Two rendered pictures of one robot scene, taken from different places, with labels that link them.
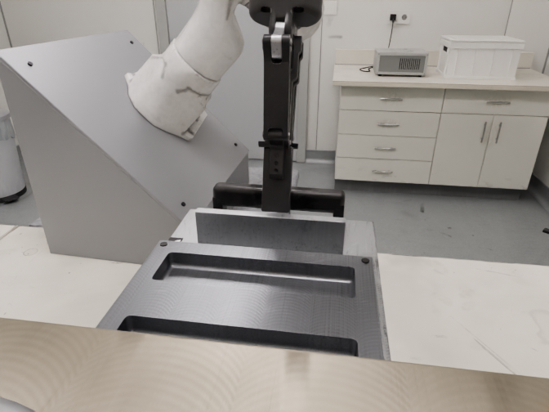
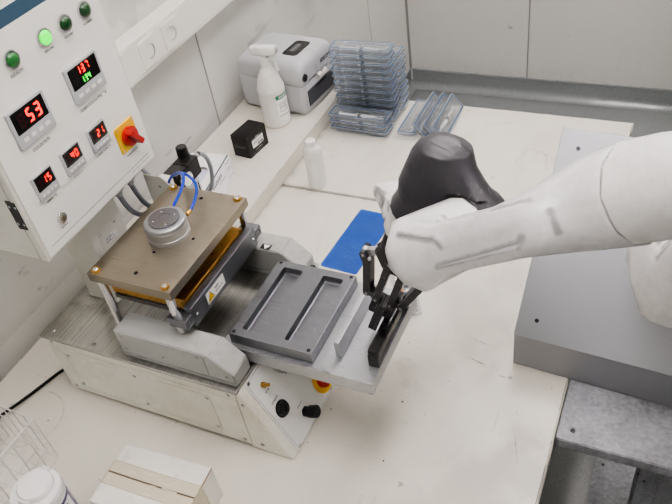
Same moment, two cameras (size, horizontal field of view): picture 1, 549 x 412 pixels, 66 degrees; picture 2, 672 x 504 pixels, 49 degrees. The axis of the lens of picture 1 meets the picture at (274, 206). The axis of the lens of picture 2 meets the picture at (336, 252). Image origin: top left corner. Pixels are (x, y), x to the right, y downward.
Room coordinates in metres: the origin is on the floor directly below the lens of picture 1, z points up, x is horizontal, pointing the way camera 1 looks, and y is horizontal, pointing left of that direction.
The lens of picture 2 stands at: (0.70, -0.82, 1.93)
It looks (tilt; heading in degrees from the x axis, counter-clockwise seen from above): 41 degrees down; 112
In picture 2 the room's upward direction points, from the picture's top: 10 degrees counter-clockwise
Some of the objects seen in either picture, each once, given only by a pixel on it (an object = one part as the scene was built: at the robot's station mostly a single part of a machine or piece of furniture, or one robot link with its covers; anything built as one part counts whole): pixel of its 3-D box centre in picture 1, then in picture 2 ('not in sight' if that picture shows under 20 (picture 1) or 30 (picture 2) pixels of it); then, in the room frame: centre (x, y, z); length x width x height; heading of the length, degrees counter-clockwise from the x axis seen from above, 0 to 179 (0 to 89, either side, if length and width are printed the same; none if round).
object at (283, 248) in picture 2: not in sight; (256, 251); (0.11, 0.18, 0.97); 0.26 x 0.05 x 0.07; 172
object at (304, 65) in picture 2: not in sight; (288, 71); (-0.14, 1.08, 0.88); 0.25 x 0.20 x 0.17; 166
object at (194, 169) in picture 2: not in sight; (185, 181); (-0.08, 0.30, 1.05); 0.15 x 0.05 x 0.15; 82
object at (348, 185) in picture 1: (419, 173); not in sight; (2.77, -1.03, 0.05); 1.19 x 0.49 x 0.10; 82
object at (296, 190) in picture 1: (278, 203); (388, 327); (0.43, 0.00, 0.99); 0.15 x 0.02 x 0.04; 82
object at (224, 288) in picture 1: (244, 319); (295, 308); (0.25, 0.02, 0.98); 0.20 x 0.17 x 0.03; 82
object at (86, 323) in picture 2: not in sight; (181, 299); (-0.02, 0.06, 0.93); 0.46 x 0.35 x 0.01; 172
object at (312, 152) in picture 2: not in sight; (314, 162); (0.05, 0.69, 0.82); 0.05 x 0.05 x 0.14
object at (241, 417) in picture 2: not in sight; (214, 327); (0.02, 0.07, 0.84); 0.53 x 0.37 x 0.17; 172
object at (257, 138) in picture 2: not in sight; (249, 138); (-0.17, 0.78, 0.83); 0.09 x 0.06 x 0.07; 74
